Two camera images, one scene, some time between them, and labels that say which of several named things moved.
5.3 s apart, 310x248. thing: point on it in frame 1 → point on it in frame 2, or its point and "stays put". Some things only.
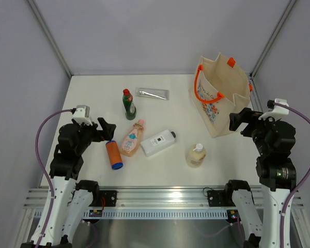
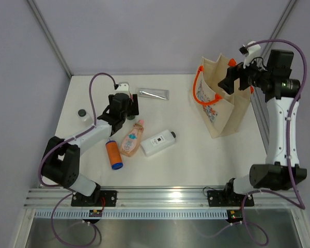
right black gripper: (247, 115) → (227, 83)
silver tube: (155, 93) stays put
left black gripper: (100, 135) → (133, 108)
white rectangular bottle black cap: (155, 143) stays put
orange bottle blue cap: (115, 156) stays put
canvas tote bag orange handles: (220, 87) stays put
